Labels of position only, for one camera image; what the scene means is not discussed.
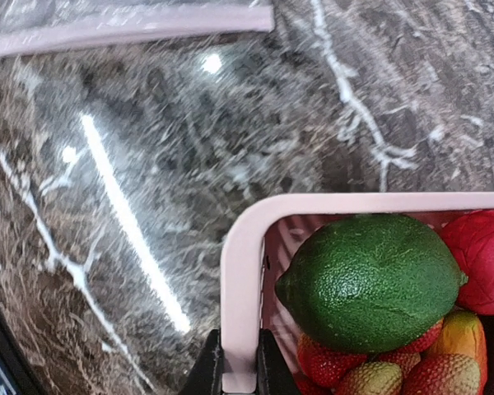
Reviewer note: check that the orange yellow mango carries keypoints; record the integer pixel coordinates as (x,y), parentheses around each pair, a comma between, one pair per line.
(462,333)

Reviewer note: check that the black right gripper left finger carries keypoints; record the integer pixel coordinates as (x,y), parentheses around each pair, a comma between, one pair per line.
(205,376)

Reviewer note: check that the pink perforated plastic basket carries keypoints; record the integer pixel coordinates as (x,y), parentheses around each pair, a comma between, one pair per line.
(242,260)

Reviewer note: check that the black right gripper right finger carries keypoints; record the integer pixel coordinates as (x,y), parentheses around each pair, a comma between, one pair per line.
(273,374)

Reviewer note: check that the clear zip top bag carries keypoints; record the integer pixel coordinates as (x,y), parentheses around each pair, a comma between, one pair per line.
(28,27)

